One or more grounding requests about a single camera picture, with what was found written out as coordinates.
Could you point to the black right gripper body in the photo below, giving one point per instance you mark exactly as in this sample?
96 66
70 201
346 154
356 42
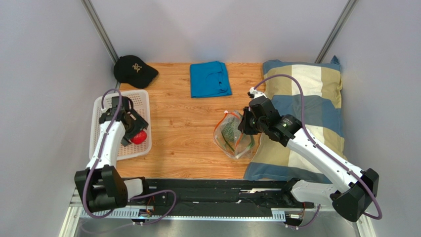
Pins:
245 122

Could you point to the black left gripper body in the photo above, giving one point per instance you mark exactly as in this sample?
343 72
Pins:
136 126

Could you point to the red fake apple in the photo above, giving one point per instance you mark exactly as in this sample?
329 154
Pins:
139 138

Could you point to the clear zip top bag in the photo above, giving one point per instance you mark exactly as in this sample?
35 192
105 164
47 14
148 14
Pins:
242 148

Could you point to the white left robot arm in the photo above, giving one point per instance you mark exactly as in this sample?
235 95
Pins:
105 164

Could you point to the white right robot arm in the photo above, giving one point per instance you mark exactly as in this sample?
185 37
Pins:
351 191

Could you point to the green netted fake melon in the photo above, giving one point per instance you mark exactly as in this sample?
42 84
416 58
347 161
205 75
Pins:
230 131

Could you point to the white plastic basket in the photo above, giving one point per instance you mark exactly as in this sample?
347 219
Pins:
140 99

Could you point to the black baseball cap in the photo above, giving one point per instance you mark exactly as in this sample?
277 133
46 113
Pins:
132 70

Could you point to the folded blue shirt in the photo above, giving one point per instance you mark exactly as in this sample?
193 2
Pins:
209 80

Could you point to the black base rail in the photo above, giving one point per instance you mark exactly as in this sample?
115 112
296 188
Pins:
150 200

